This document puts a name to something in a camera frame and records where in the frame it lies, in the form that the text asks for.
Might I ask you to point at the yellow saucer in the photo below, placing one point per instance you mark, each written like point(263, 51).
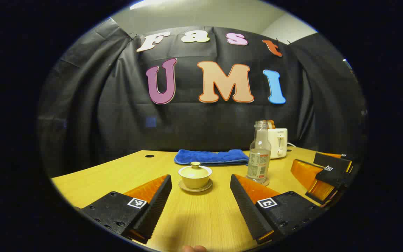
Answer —
point(195, 190)

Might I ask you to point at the blue towel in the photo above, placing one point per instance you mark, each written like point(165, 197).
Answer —
point(210, 156)

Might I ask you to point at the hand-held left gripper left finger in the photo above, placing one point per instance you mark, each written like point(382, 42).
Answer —
point(154, 210)

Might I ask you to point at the yellow teacup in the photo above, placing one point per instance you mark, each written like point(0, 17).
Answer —
point(195, 182)

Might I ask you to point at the toasted bread slice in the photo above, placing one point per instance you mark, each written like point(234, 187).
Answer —
point(271, 124)

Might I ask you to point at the black backdrop cloth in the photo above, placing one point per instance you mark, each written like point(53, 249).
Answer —
point(205, 122)

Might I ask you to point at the round wooden coaster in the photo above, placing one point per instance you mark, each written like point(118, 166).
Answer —
point(266, 182)

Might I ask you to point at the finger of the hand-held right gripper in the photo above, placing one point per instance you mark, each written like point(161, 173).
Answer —
point(331, 161)
point(332, 176)

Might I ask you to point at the white toaster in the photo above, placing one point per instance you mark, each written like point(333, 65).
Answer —
point(279, 143)

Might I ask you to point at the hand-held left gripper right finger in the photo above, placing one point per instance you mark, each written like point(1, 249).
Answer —
point(245, 206)

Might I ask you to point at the clear glass water bottle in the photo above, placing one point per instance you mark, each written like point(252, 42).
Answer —
point(258, 161)

